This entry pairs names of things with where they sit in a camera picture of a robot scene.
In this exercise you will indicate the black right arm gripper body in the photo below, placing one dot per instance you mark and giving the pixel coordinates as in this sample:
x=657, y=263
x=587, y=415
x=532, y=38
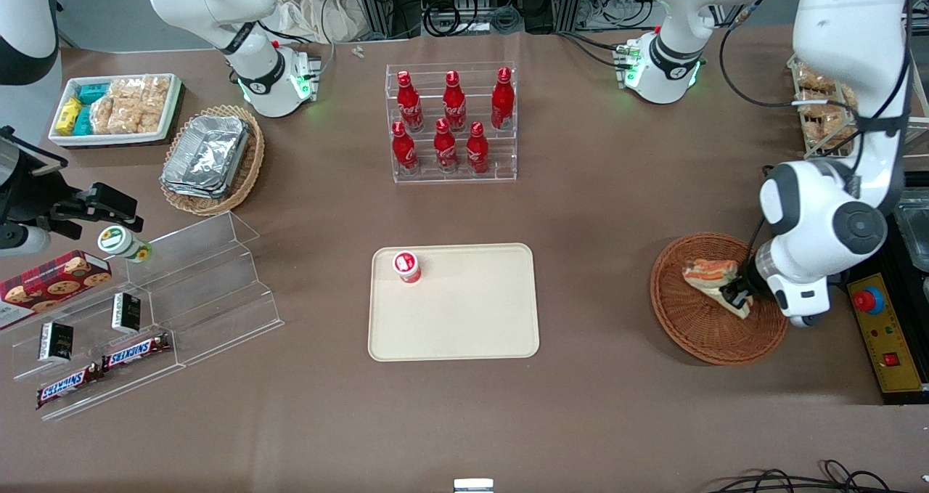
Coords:
x=30, y=197

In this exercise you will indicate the triangular sandwich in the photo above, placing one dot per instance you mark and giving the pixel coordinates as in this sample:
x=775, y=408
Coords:
x=707, y=274

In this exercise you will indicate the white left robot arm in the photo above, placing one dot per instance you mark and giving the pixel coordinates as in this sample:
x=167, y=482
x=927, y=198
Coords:
x=849, y=43

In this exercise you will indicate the brown wicker basket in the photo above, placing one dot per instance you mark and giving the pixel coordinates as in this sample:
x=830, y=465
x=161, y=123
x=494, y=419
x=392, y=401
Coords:
x=689, y=326

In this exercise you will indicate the light wicker basket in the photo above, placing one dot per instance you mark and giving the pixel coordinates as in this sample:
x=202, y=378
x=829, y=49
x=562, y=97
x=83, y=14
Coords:
x=247, y=173

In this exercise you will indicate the metal appliance tray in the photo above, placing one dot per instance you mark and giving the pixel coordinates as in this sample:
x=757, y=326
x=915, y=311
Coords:
x=914, y=231

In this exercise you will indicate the beige plastic tray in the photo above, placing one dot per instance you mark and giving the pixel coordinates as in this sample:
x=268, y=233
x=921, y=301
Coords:
x=457, y=319

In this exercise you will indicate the green sunflower yogurt cup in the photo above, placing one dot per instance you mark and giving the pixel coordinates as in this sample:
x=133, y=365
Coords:
x=116, y=240

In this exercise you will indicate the red plaid cookie box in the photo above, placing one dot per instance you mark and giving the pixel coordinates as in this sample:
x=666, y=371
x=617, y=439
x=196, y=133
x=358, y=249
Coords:
x=51, y=282

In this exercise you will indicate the rice cracker bag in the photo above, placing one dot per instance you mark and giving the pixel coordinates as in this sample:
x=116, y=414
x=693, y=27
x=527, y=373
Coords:
x=103, y=115
x=125, y=104
x=154, y=101

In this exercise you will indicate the teal snack packet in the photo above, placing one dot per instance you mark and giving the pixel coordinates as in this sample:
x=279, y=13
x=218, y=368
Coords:
x=93, y=92
x=83, y=120

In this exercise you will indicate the yellow snack packet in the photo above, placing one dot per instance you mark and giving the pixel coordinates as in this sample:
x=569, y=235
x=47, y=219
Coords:
x=68, y=115

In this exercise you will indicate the small black box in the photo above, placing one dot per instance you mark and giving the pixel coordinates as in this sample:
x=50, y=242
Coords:
x=55, y=342
x=126, y=313

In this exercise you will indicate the stacked foil trays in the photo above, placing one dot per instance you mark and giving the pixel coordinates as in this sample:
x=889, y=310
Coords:
x=207, y=155

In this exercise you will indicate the white plastic bin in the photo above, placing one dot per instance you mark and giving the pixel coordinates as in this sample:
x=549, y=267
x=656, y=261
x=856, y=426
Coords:
x=170, y=112

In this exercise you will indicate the red emergency stop button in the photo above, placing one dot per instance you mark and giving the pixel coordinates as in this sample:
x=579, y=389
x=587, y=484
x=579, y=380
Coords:
x=869, y=300

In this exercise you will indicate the clear acrylic stepped display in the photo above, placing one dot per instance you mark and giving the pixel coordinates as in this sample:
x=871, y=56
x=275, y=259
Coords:
x=210, y=290

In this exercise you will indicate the black cooking appliance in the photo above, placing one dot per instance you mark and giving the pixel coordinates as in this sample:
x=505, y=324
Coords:
x=889, y=261

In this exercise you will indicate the Snickers chocolate bar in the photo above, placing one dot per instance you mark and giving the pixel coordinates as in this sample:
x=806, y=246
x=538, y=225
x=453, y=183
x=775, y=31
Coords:
x=69, y=386
x=136, y=352

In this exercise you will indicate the yellow control box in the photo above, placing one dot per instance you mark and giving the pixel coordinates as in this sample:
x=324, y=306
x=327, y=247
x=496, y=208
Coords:
x=889, y=348

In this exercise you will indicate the clear bagged fried snack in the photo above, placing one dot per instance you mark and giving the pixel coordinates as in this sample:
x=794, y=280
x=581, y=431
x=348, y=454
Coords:
x=835, y=133
x=814, y=78
x=824, y=106

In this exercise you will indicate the beige cloth bag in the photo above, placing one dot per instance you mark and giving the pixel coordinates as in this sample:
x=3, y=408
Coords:
x=305, y=10

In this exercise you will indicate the clear acrylic bottle rack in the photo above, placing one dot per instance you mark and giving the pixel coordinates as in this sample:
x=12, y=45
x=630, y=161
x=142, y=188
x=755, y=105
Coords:
x=501, y=155

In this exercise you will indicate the red cola bottle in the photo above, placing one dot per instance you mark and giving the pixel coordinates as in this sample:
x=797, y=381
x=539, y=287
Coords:
x=477, y=152
x=502, y=101
x=404, y=152
x=445, y=150
x=454, y=104
x=410, y=104

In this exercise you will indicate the small white object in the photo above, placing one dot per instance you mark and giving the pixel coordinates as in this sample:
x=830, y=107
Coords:
x=473, y=486

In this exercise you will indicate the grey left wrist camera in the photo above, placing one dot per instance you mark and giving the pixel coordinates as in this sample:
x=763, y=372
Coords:
x=800, y=321

